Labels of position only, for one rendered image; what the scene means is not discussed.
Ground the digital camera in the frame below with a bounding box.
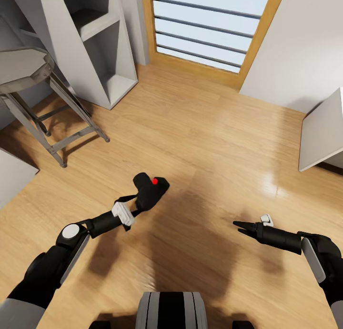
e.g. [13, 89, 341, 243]
[133, 172, 170, 211]

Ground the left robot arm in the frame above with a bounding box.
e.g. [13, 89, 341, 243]
[0, 195, 144, 329]

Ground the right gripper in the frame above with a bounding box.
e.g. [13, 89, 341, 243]
[233, 221, 286, 250]

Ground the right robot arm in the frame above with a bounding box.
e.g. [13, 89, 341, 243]
[233, 214, 343, 329]

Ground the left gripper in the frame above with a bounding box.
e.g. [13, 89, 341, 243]
[100, 195, 144, 233]

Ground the robot trunk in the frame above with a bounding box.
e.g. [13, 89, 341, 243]
[135, 292, 208, 329]

